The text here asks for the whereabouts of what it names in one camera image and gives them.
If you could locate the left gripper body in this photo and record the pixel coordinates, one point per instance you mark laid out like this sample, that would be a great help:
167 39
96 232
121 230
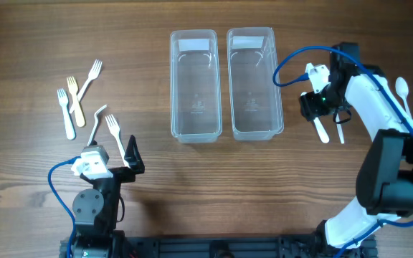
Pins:
113 185

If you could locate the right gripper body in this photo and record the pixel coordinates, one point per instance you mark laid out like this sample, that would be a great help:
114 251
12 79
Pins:
322 103

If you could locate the white thick-handled spoon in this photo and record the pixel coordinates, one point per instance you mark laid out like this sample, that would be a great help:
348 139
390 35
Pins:
321 131

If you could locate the white thin spoon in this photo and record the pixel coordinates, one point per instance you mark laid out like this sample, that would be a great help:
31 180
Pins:
339 129

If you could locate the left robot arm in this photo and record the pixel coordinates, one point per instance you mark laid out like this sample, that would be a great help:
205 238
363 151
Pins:
96 208

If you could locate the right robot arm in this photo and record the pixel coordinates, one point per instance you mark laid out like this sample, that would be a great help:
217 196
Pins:
384 184

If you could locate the right clear plastic container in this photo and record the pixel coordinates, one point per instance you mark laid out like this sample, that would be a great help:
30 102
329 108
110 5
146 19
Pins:
256 103

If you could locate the clear plastic container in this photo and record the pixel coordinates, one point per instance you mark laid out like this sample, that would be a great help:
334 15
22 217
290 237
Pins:
256 103
195 87

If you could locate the left clear plastic container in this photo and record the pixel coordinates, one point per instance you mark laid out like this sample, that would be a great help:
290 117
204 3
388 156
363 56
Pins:
195 87

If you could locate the white fork near gripper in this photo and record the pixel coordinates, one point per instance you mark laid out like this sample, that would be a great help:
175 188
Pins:
114 129

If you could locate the bent white plastic fork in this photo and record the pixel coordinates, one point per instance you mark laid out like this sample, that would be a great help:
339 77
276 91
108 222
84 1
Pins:
96 124

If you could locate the light blue plastic fork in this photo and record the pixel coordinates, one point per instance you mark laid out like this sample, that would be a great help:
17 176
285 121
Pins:
64 101

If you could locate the yellow plastic fork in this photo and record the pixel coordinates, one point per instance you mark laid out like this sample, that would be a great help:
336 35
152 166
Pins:
76 106

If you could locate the white fork top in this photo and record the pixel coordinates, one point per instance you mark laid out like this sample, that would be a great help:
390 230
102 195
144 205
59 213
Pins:
93 74

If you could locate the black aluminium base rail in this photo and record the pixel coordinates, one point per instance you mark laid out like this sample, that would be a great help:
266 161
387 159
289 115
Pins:
280 247

